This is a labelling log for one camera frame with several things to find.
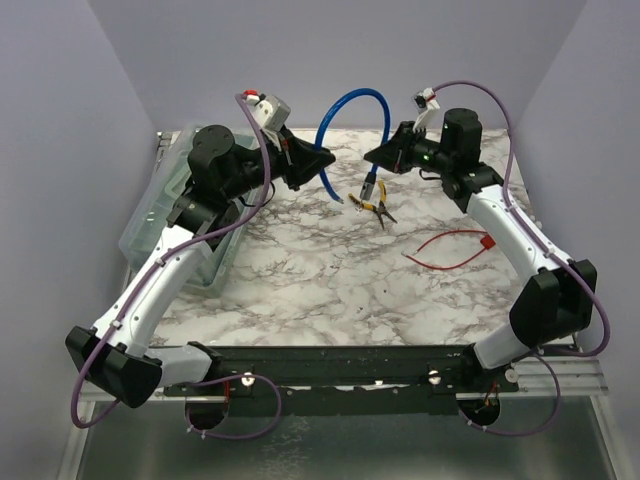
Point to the clear plastic storage box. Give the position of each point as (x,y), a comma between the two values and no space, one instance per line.
(143,231)

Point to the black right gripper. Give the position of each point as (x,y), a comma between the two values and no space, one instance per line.
(391,156)

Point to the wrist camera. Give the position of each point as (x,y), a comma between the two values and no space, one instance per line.
(427,107)
(269,111)

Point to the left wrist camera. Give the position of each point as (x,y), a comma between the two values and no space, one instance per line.
(269,111)

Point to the yellow handled pliers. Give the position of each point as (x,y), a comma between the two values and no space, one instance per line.
(380,209)

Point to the blue cable lock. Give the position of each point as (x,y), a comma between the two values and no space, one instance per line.
(370,178)

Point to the red cable lock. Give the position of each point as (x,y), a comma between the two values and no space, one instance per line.
(452,250)

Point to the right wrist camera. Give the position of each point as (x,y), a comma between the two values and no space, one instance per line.
(427,107)

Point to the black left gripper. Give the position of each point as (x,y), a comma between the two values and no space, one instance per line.
(299,160)

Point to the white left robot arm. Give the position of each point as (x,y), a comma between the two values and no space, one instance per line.
(115,353)

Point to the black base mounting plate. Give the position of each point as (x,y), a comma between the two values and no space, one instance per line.
(353,380)

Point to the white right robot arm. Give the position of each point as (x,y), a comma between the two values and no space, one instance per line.
(554,302)

